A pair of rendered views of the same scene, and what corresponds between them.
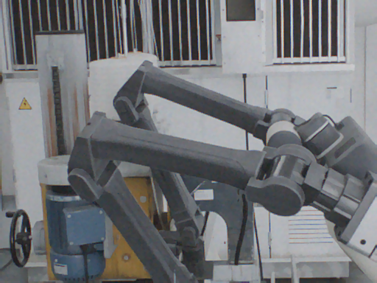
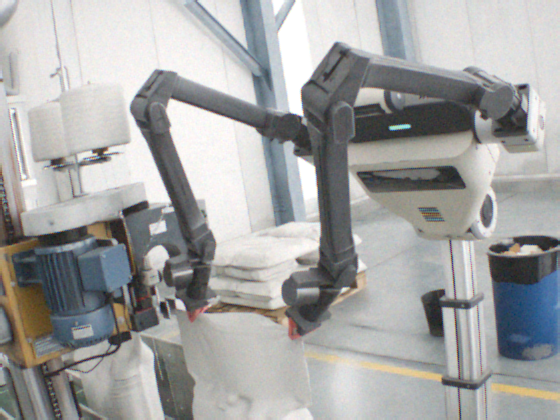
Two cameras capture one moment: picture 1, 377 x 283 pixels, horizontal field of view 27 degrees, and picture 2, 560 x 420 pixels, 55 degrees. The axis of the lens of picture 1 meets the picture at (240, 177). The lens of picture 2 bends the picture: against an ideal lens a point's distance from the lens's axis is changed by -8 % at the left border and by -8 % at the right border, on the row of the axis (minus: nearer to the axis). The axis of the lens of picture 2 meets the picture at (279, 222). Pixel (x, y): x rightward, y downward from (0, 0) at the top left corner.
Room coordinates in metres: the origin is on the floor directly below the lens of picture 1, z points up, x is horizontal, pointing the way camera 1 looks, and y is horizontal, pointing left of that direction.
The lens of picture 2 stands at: (0.84, 1.06, 1.50)
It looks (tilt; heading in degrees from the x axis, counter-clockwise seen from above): 9 degrees down; 313
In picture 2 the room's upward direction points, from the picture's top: 9 degrees counter-clockwise
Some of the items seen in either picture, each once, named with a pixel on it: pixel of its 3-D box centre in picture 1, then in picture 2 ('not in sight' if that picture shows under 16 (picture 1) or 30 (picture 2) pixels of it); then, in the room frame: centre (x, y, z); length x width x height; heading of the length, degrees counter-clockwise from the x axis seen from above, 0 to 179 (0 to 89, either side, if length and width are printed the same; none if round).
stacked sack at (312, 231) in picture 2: not in sight; (304, 232); (4.20, -2.82, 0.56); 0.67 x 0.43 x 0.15; 178
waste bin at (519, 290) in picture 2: not in sight; (527, 297); (1.95, -2.16, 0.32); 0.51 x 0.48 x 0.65; 88
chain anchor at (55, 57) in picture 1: (54, 60); not in sight; (2.27, 0.52, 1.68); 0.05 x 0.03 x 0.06; 88
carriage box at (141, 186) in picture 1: (104, 219); (49, 289); (2.34, 0.42, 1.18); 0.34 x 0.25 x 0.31; 88
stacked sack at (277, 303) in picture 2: not in sight; (260, 294); (4.18, -2.14, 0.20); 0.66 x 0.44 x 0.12; 178
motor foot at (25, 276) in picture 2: not in sight; (42, 266); (2.18, 0.49, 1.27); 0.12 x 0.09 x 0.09; 88
